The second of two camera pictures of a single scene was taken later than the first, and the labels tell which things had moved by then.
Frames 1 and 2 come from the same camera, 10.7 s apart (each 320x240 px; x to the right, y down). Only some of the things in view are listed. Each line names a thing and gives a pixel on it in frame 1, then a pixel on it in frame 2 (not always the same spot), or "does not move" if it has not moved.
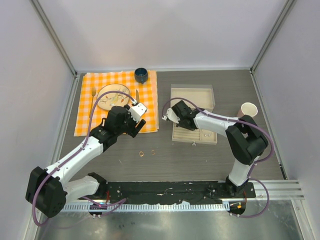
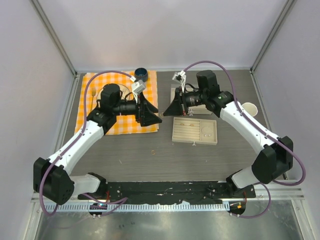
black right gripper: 178,113 → 180,100
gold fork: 93,93 does not move
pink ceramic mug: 248,108 does not move
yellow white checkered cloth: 146,93 does not move
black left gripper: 133,125 → 139,110
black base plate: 175,192 does not move
